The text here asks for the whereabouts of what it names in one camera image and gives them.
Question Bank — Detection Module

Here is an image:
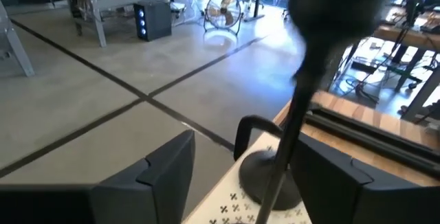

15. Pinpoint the black cable loop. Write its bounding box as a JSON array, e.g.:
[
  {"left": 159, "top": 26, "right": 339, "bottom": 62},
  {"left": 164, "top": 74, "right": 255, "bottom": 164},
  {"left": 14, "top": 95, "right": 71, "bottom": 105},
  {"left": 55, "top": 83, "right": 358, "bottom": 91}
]
[{"left": 233, "top": 115, "right": 285, "bottom": 161}]

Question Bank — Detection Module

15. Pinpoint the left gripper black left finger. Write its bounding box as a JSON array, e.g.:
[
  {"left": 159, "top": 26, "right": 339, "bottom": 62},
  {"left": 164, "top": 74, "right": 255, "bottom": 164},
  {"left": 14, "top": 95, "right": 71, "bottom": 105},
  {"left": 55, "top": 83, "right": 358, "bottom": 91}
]
[{"left": 0, "top": 129, "right": 196, "bottom": 224}]

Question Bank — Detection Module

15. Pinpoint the medium black candlestick holder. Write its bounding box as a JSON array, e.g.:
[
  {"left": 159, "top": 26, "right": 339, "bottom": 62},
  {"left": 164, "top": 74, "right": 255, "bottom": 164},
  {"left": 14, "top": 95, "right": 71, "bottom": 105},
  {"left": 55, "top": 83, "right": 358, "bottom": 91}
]
[{"left": 254, "top": 0, "right": 399, "bottom": 224}]

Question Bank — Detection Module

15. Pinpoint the black computer tower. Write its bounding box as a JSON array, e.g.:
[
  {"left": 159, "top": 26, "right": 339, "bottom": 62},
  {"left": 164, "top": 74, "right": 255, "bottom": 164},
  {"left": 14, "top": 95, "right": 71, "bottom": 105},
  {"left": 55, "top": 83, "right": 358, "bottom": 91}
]
[{"left": 133, "top": 0, "right": 173, "bottom": 42}]

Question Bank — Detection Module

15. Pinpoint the wooden workbench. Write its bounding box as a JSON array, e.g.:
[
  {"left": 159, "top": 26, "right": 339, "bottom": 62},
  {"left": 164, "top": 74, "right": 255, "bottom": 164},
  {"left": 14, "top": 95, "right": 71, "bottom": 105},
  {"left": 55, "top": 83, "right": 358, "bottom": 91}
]
[{"left": 326, "top": 3, "right": 440, "bottom": 122}]

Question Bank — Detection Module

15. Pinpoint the black floor fan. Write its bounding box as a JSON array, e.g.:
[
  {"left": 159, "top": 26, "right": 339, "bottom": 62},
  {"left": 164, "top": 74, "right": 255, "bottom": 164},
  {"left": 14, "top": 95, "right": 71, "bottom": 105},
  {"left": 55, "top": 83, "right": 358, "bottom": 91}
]
[{"left": 203, "top": 0, "right": 243, "bottom": 36}]

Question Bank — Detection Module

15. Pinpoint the grey metal workbench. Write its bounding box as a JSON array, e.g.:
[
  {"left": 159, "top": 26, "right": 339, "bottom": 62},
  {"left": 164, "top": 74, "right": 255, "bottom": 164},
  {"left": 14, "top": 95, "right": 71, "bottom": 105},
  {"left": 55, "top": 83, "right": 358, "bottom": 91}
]
[{"left": 58, "top": 0, "right": 171, "bottom": 48}]

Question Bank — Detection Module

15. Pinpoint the white perforated shelf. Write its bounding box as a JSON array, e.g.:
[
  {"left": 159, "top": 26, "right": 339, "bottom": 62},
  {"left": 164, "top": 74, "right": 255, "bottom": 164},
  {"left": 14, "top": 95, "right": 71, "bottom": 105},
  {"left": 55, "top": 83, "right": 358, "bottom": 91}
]
[{"left": 181, "top": 131, "right": 312, "bottom": 224}]

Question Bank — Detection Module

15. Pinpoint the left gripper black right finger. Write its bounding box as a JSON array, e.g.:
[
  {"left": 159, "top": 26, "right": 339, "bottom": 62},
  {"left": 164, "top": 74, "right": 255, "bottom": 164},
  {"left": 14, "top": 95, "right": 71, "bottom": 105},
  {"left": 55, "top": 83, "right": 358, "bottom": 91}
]
[{"left": 291, "top": 132, "right": 440, "bottom": 224}]

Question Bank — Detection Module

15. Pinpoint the grey metal stand leg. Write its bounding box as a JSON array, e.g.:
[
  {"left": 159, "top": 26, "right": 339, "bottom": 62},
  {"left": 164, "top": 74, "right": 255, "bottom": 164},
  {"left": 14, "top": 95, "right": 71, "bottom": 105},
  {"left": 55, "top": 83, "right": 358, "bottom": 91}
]
[{"left": 0, "top": 0, "right": 35, "bottom": 78}]

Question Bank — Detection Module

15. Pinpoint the black aluminium frame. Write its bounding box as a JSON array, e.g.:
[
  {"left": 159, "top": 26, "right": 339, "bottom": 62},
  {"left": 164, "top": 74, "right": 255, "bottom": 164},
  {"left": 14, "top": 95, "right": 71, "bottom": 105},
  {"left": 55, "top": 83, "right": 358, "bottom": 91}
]
[{"left": 304, "top": 105, "right": 440, "bottom": 180}]

